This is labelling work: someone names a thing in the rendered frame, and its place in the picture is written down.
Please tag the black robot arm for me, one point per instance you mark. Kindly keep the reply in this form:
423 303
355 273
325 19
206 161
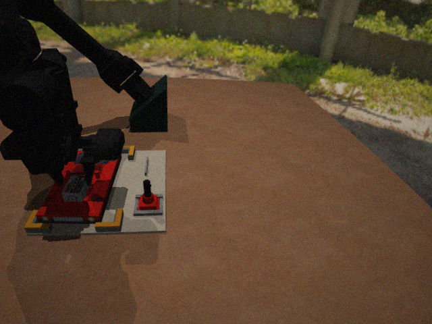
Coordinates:
30 91

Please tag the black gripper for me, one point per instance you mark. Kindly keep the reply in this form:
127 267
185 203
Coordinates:
106 144

